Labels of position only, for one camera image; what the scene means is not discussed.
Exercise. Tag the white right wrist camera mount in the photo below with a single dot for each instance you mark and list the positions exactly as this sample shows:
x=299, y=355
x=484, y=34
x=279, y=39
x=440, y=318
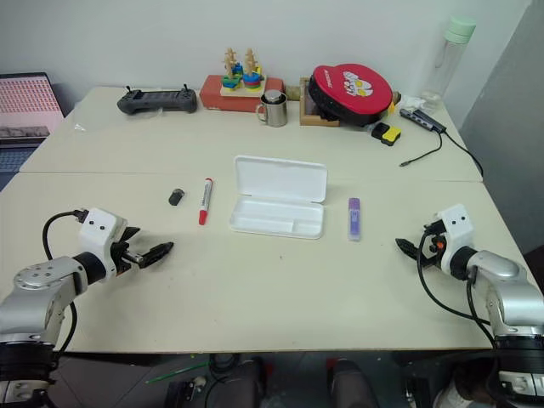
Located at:
x=455, y=231

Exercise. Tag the grey partition panel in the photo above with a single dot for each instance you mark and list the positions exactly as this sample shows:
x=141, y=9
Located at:
x=510, y=127

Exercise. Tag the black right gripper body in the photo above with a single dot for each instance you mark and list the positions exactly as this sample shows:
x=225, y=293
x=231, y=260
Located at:
x=433, y=255

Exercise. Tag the dark grey remote controller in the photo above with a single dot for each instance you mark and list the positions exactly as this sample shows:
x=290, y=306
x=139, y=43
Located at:
x=157, y=102

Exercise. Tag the stainless steel mug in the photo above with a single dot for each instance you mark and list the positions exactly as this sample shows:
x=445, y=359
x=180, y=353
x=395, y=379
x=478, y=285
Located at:
x=276, y=114

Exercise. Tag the red black boxing pad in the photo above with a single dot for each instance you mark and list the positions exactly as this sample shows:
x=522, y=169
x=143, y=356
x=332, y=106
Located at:
x=348, y=93

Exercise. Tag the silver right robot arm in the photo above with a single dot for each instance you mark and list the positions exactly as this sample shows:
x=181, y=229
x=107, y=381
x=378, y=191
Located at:
x=506, y=293

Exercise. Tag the white crumpled tissue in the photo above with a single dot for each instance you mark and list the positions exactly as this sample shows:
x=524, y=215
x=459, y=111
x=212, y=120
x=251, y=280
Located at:
x=412, y=101

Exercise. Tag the yellow black small device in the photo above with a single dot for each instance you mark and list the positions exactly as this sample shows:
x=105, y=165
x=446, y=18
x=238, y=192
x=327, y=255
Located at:
x=387, y=134

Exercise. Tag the small black eraser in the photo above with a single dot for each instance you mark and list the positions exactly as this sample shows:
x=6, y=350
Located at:
x=177, y=196

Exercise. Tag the red cardboard box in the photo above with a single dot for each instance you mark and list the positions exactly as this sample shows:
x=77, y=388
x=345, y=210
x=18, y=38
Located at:
x=212, y=95

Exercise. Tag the white shoe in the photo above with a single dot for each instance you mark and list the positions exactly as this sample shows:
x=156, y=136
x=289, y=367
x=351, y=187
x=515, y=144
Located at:
x=455, y=395

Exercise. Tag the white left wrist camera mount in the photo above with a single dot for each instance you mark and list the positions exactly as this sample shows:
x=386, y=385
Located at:
x=98, y=231

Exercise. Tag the clear bottle green lid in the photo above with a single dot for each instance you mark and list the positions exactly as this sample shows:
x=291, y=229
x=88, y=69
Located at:
x=446, y=64

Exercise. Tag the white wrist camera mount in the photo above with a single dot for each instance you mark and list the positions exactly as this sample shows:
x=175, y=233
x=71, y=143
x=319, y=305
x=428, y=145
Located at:
x=98, y=231
x=455, y=231

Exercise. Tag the white plastic pencil case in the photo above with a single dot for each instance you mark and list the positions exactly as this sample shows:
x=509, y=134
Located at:
x=278, y=197

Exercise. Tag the wooden colourful stacking toy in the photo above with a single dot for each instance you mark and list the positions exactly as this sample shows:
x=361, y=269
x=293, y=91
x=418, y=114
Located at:
x=243, y=78

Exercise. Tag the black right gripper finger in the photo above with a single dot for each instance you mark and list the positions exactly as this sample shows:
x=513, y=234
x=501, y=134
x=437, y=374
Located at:
x=410, y=247
x=431, y=225

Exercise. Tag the red whiteboard marker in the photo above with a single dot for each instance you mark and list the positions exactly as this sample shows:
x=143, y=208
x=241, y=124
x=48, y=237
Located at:
x=205, y=202

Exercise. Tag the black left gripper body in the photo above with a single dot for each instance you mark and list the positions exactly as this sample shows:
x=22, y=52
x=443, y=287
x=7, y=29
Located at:
x=121, y=259

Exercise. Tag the laptop with pink screen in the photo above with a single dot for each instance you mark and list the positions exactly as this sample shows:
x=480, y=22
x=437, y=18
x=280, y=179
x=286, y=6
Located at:
x=25, y=102

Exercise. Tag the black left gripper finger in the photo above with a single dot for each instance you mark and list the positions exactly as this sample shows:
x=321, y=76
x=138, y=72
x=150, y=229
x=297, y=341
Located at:
x=155, y=254
x=130, y=234

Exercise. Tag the wooden tray box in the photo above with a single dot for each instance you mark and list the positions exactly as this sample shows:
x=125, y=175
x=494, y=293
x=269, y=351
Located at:
x=308, y=115

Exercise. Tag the dark rounded shape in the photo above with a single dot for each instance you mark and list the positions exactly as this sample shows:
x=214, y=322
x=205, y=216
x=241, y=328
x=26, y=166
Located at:
x=350, y=384

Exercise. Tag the purple glue stick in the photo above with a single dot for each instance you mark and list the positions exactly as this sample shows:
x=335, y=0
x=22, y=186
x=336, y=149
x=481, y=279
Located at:
x=355, y=219

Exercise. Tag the green thin stick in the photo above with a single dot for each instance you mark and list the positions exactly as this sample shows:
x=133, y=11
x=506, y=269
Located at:
x=176, y=372

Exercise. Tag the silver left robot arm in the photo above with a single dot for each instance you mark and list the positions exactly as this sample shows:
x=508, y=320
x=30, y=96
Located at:
x=38, y=297

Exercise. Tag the grey usb hub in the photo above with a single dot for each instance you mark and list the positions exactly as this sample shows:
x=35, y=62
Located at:
x=423, y=119

